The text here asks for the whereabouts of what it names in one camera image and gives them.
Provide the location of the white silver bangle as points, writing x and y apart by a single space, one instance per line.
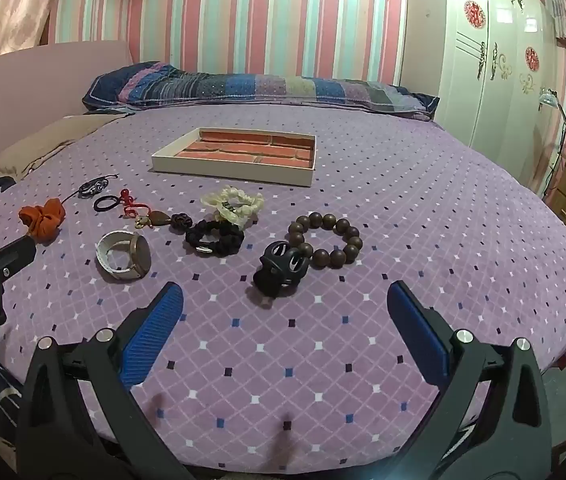
138 257

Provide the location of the white wardrobe with decals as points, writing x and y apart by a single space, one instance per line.
503 35

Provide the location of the patchwork pillow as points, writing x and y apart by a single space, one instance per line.
243 87

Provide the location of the orange scrunchie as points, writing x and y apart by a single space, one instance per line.
43 220

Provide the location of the black hair claw clip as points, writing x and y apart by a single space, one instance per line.
280 270

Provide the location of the purple checked bedspread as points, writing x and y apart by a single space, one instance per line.
413 210

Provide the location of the beige folded blanket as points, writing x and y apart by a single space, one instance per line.
38 150

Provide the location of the pink headboard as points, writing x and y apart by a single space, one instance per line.
23 85

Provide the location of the white tray with brick lining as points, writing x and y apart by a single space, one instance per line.
243 152

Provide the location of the black scrunchie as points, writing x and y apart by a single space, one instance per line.
223 247

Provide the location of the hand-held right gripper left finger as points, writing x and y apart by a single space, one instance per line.
155 332

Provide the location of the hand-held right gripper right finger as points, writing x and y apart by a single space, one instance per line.
415 332

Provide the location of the desk lamp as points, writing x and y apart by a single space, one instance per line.
545 97

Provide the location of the cream scrunchie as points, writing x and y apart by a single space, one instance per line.
228 205

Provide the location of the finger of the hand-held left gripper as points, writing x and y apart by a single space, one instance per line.
18 249

